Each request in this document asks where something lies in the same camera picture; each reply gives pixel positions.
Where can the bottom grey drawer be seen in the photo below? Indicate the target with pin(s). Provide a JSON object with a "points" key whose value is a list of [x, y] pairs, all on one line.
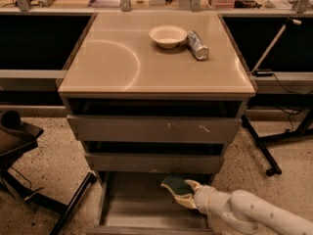
{"points": [[134, 203]]}

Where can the green and yellow sponge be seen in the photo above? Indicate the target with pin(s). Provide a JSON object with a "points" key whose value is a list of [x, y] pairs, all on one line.
{"points": [[176, 185]]}

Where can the black stand on left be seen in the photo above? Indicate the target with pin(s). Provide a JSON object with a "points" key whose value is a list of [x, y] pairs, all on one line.
{"points": [[17, 138]]}

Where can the middle grey drawer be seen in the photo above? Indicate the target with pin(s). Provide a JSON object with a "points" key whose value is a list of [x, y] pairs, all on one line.
{"points": [[155, 163]]}

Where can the white rod on stand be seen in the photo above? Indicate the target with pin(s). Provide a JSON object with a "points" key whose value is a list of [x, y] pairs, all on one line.
{"points": [[274, 41]]}

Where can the top grey drawer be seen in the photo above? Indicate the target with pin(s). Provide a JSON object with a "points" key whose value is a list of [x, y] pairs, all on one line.
{"points": [[154, 129]]}

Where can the silver drink can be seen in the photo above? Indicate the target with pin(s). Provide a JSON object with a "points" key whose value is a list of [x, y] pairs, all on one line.
{"points": [[199, 50]]}

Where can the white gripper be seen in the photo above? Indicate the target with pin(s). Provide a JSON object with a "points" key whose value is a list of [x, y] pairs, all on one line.
{"points": [[204, 197]]}

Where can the grey drawer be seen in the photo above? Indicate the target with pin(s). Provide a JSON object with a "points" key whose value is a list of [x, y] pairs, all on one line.
{"points": [[154, 129], [155, 163], [134, 203]]}

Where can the black wheeled stand right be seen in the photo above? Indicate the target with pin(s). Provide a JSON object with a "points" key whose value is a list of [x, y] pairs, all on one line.
{"points": [[304, 130]]}

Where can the grey drawer cabinet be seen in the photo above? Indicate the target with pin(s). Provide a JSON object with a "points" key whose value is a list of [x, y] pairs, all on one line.
{"points": [[119, 71]]}

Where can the white bowl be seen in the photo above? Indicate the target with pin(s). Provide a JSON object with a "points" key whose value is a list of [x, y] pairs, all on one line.
{"points": [[168, 36]]}

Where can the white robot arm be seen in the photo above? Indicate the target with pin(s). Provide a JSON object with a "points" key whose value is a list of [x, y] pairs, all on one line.
{"points": [[240, 209]]}

